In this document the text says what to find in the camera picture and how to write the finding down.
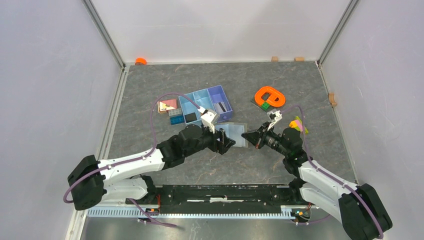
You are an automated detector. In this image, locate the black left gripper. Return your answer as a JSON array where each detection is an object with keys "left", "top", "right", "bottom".
[{"left": 184, "top": 122, "right": 235, "bottom": 157}]

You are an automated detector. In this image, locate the black card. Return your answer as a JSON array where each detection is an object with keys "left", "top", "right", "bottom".
[{"left": 184, "top": 112, "right": 198, "bottom": 123}]

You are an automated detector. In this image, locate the purple cable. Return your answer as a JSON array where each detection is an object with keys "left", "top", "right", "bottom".
[
  {"left": 62, "top": 92, "right": 208, "bottom": 229},
  {"left": 279, "top": 105, "right": 384, "bottom": 240}
]

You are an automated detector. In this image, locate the light blue left drawer box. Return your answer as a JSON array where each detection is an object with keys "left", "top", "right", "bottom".
[{"left": 178, "top": 92, "right": 202, "bottom": 126}]

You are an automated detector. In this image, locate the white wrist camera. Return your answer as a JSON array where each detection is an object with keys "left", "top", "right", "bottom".
[
  {"left": 267, "top": 109, "right": 282, "bottom": 131},
  {"left": 198, "top": 106, "right": 220, "bottom": 133}
]

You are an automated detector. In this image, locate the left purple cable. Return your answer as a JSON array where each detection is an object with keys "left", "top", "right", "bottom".
[{"left": 62, "top": 92, "right": 208, "bottom": 229}]

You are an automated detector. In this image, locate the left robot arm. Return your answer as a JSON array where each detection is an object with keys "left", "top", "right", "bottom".
[{"left": 63, "top": 124, "right": 236, "bottom": 211}]

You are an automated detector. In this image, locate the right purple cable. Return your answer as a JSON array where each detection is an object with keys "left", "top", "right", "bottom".
[{"left": 279, "top": 105, "right": 384, "bottom": 240}]

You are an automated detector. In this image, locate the pink card box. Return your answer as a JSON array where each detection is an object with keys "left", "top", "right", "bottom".
[{"left": 157, "top": 98, "right": 178, "bottom": 114}]

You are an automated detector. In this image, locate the light blue drawer box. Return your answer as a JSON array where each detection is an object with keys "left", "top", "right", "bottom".
[
  {"left": 193, "top": 89, "right": 216, "bottom": 111},
  {"left": 178, "top": 92, "right": 202, "bottom": 126}
]

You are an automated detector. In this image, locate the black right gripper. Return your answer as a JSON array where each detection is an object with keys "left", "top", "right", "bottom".
[{"left": 241, "top": 121, "right": 289, "bottom": 157}]

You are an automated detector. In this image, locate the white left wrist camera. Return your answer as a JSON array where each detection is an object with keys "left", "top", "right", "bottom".
[{"left": 198, "top": 106, "right": 220, "bottom": 133}]

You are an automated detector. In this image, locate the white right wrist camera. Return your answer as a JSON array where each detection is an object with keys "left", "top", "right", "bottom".
[{"left": 267, "top": 109, "right": 282, "bottom": 131}]

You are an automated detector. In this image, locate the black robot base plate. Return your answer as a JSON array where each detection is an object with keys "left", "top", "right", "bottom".
[{"left": 135, "top": 176, "right": 310, "bottom": 215}]

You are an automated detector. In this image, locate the wooden arch piece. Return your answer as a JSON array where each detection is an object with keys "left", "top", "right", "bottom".
[{"left": 328, "top": 92, "right": 338, "bottom": 108}]

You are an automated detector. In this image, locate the clear plastic block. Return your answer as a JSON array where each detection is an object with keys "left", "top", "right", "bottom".
[{"left": 168, "top": 108, "right": 183, "bottom": 117}]

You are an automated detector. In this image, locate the orange plastic ring toy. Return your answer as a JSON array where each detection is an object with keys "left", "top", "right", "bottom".
[{"left": 253, "top": 86, "right": 286, "bottom": 108}]

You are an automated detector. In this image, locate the orange cap at wall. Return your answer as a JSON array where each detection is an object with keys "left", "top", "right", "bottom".
[{"left": 134, "top": 57, "right": 147, "bottom": 66}]

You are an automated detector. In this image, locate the light blue middle drawer box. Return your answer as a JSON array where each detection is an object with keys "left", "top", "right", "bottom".
[{"left": 193, "top": 89, "right": 216, "bottom": 111}]

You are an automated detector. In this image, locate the green block on black plate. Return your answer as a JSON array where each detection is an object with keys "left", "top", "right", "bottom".
[{"left": 251, "top": 99, "right": 275, "bottom": 113}]

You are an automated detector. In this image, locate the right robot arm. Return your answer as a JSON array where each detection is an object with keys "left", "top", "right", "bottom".
[{"left": 241, "top": 122, "right": 393, "bottom": 240}]

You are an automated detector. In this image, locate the purple plastic drawer box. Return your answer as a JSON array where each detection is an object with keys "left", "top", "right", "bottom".
[{"left": 207, "top": 85, "right": 233, "bottom": 123}]

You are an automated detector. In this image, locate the blue building block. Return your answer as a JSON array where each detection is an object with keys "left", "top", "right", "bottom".
[{"left": 169, "top": 115, "right": 185, "bottom": 125}]

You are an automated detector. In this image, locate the colourful building block stack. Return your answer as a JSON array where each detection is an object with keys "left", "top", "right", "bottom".
[{"left": 288, "top": 116, "right": 309, "bottom": 134}]

